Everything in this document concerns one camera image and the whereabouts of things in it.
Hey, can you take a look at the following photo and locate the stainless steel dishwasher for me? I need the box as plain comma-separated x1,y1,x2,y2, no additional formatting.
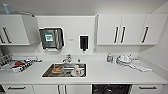
92,83,133,94

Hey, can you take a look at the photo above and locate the black soap dispenser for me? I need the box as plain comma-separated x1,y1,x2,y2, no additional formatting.
78,34,90,54

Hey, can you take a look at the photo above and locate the small chrome sink pump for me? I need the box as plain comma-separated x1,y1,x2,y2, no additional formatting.
77,58,82,65

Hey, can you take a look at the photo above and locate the chrome faucet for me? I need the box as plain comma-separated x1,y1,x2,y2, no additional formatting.
62,54,73,65

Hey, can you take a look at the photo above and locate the white cup on plate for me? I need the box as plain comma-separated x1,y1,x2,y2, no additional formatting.
71,64,85,77

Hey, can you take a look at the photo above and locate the small white bottle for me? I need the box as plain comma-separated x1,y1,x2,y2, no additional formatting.
111,56,117,65

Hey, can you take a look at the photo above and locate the grey paper towel dispenser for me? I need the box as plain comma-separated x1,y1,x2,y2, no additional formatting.
38,27,66,52

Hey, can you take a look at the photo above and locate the stack of white plates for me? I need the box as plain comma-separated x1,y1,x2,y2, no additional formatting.
116,53,134,67

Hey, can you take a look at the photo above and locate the steel kitchen sink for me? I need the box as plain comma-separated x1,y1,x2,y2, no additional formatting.
41,62,87,79

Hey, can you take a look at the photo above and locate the white two-door base cabinet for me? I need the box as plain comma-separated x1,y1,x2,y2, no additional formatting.
32,84,93,94

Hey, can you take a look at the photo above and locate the white dish cloth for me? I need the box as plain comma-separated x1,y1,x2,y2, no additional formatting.
128,59,153,73

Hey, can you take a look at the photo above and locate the white drawer unit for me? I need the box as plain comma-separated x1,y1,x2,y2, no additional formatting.
1,84,35,94
130,83,165,94

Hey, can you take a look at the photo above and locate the light blue bottle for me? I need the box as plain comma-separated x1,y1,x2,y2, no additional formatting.
2,2,12,15

